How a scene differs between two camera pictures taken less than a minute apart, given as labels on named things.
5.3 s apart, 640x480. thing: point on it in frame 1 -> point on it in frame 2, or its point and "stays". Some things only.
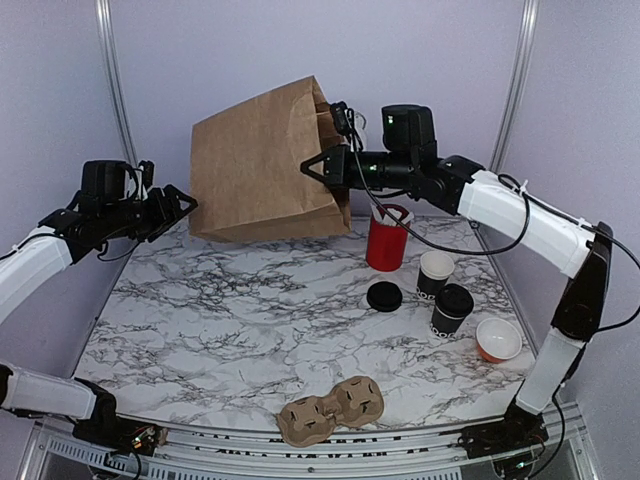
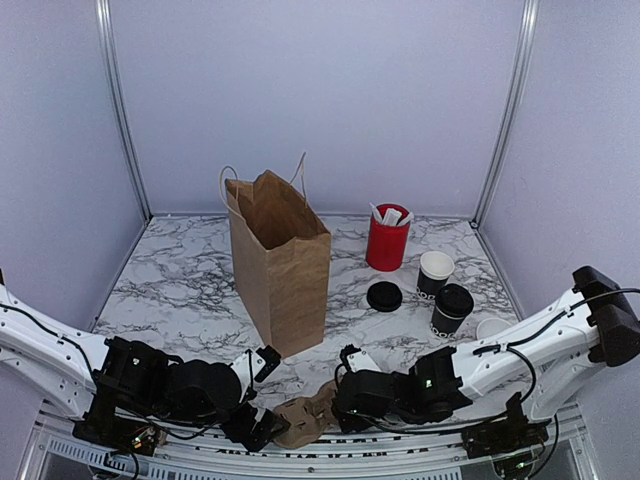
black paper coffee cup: [454, 300] stays
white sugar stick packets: [388, 219] stays
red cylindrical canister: [387, 244] stays
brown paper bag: [246, 176] -> [283, 253]
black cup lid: [384, 296] stays
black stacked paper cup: [435, 269] stays
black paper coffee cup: [443, 325] stays
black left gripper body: [141, 222] -> [236, 428]
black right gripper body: [394, 171] -> [345, 417]
